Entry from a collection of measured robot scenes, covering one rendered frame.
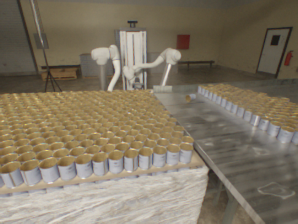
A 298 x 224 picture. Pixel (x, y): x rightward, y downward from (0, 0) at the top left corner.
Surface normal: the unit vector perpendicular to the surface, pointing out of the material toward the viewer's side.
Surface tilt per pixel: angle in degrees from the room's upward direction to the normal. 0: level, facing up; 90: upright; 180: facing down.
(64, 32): 90
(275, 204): 0
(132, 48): 90
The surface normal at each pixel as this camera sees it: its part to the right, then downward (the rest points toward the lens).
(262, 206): 0.00, -0.91
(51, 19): 0.23, 0.40
